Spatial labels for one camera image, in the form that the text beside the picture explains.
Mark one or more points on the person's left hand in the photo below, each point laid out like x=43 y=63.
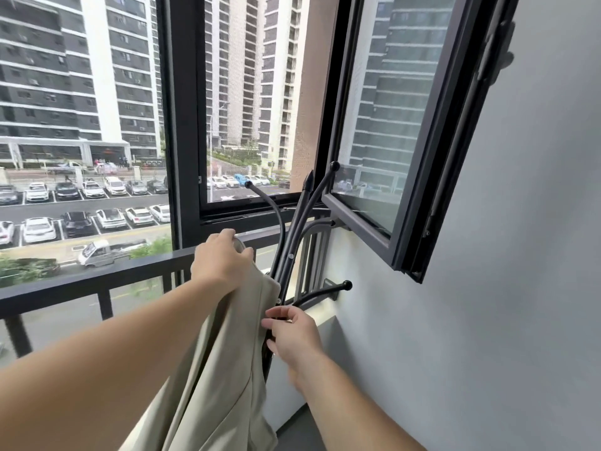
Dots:
x=218 y=260

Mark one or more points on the person's right hand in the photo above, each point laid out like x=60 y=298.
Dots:
x=298 y=335

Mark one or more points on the person's left fingers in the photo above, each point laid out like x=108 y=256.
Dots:
x=242 y=252

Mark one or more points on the person's right thumb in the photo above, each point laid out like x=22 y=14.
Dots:
x=279 y=313

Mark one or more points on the black metal coat rack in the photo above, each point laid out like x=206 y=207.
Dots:
x=292 y=254

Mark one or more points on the beige jacket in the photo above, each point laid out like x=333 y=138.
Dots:
x=225 y=371

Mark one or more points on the person's right forearm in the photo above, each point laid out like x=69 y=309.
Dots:
x=347 y=408

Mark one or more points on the person's left forearm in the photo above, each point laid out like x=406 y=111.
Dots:
x=108 y=366

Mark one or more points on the black balcony railing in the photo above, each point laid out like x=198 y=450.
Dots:
x=94 y=281

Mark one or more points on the rows of parked cars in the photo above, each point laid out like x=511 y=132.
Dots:
x=75 y=220

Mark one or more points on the beige apartment tower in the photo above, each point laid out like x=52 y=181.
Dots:
x=244 y=70

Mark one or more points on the green roadside shrubs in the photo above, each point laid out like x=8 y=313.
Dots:
x=28 y=270

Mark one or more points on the open black window sash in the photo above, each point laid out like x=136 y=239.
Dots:
x=441 y=136

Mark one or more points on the grey white apartment tower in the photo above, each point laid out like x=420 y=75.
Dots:
x=56 y=70

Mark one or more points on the black fixed window frame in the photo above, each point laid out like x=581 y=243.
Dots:
x=181 y=136

